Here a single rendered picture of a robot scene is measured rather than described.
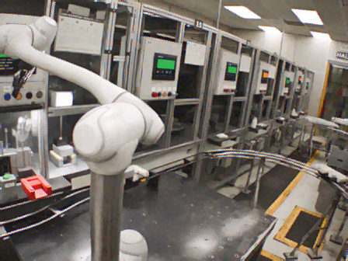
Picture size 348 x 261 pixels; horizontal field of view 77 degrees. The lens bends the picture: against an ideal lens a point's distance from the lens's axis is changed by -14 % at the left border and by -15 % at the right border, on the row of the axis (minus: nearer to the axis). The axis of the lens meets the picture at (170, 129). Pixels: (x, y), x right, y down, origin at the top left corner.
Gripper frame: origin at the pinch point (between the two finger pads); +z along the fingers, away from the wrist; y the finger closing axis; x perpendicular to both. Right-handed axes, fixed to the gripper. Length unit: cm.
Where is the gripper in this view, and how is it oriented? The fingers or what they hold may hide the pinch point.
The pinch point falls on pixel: (15, 91)
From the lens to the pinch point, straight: 132.5
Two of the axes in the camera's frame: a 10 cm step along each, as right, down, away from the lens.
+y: -2.2, 4.5, -8.7
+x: 7.3, 6.6, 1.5
